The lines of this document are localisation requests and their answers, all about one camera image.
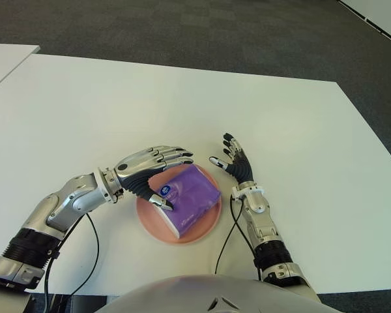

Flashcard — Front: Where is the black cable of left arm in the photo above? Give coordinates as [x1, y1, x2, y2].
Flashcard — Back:
[44, 211, 100, 313]

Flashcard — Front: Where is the pink round plate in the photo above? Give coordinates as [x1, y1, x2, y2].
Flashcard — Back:
[136, 162, 223, 245]

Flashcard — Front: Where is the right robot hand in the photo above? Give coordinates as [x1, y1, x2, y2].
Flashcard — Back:
[209, 132, 255, 185]

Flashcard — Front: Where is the white side table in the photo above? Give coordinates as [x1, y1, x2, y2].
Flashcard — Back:
[0, 44, 40, 95]

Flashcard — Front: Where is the silver robot torso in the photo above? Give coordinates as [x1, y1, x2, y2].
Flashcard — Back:
[99, 273, 333, 313]

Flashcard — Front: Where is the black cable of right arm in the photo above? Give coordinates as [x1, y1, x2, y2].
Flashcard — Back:
[214, 192, 261, 281]

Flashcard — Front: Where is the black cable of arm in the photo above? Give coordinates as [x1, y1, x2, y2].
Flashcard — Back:
[44, 211, 100, 313]
[214, 192, 261, 281]

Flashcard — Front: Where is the purple tissue paper pack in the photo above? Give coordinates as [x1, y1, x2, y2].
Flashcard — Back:
[154, 164, 222, 237]

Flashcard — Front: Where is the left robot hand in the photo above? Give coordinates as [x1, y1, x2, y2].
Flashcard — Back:
[113, 145, 195, 211]

